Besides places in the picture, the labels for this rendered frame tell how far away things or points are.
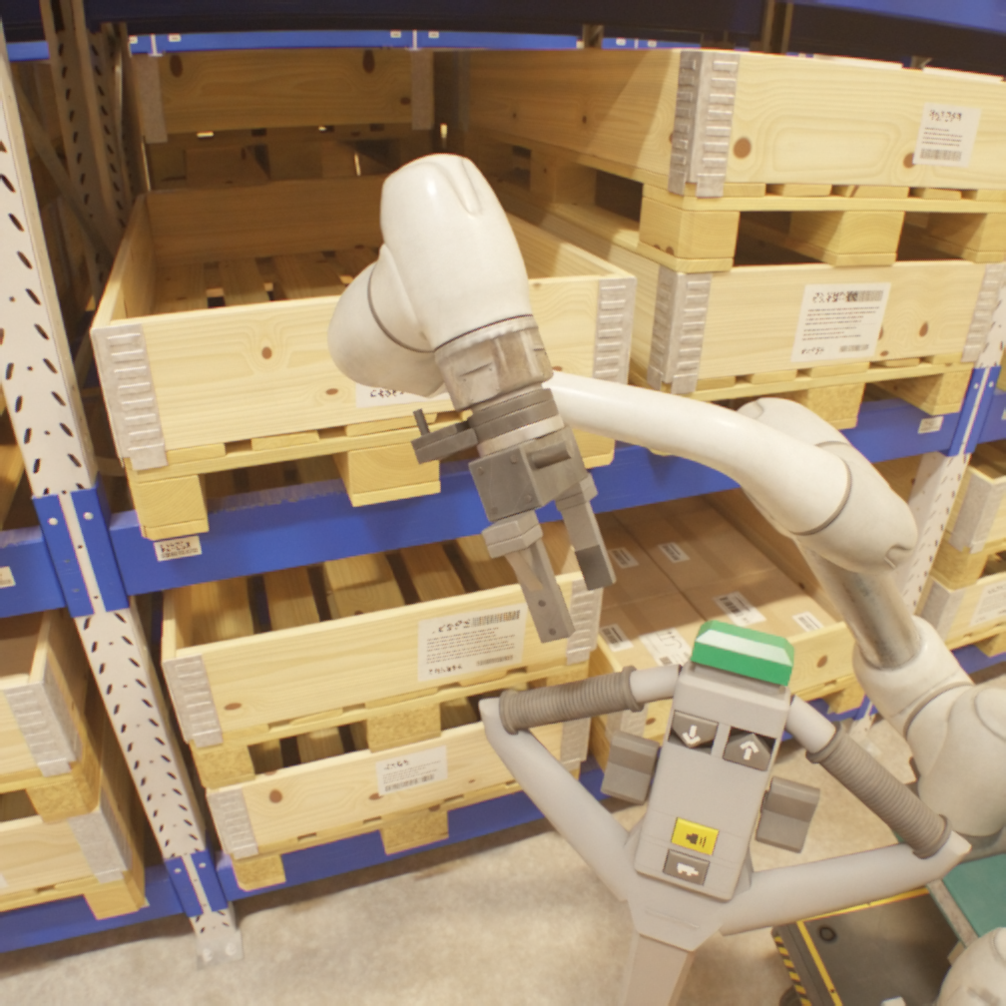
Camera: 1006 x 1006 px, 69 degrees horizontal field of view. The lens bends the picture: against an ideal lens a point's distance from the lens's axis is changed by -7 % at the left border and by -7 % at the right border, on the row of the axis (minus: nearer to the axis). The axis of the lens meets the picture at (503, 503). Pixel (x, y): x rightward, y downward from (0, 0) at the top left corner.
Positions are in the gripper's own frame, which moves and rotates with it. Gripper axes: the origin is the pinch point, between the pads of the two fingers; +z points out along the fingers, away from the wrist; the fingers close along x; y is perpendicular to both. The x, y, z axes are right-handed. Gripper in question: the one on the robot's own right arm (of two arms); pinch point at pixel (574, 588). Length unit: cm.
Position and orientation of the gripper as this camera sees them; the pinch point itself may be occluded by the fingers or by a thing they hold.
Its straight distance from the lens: 67.6
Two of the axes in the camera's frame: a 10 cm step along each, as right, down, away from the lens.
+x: 3.7, -2.1, 9.1
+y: 8.6, -2.8, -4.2
